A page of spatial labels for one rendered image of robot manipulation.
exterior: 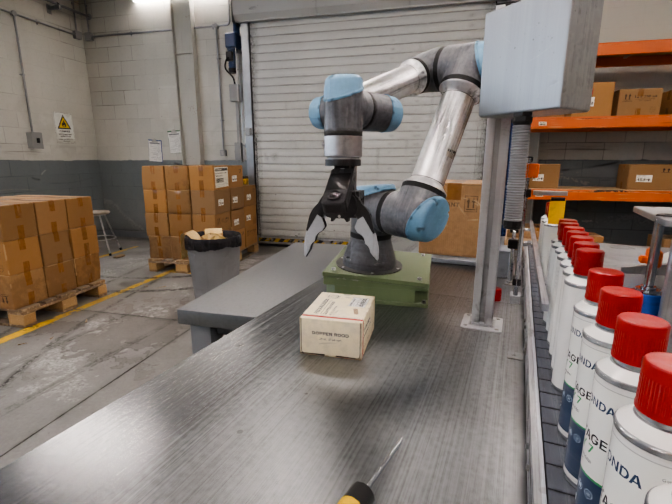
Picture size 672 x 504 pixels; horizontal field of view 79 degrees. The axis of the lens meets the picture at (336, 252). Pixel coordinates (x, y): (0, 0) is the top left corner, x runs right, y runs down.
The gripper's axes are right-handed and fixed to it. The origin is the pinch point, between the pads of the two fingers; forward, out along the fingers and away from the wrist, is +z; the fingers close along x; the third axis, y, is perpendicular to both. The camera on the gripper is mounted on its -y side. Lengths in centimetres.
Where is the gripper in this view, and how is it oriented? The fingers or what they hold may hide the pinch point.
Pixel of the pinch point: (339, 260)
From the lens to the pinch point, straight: 82.6
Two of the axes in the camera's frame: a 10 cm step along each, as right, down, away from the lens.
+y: 2.4, -2.0, 9.5
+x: -9.7, -0.5, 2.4
